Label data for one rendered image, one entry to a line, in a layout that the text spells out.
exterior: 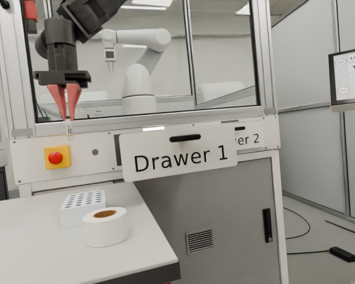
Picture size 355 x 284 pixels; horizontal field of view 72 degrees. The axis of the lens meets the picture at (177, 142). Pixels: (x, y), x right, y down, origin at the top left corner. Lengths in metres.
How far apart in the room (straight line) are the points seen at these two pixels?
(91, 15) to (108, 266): 0.49
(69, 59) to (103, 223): 0.33
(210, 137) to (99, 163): 0.44
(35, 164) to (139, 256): 0.63
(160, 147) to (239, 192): 0.58
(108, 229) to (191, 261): 0.72
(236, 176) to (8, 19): 0.98
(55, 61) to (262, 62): 0.84
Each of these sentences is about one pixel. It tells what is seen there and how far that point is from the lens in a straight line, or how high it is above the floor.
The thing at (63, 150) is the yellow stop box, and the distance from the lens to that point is 0.87.
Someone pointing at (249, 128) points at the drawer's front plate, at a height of 0.90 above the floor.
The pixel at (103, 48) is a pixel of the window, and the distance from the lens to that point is 0.97.
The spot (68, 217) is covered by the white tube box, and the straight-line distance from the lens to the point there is 0.53.
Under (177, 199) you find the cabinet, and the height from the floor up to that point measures 0.65.
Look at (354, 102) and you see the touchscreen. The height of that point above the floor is 0.96.
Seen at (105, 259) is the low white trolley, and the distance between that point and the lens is 0.38.
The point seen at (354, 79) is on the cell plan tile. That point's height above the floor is 1.06.
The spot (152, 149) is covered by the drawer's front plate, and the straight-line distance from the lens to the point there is 0.58.
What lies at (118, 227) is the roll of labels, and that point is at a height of 0.78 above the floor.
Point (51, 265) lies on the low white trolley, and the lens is 0.41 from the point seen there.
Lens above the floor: 0.93
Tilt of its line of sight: 3 degrees down
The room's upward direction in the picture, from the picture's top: 6 degrees counter-clockwise
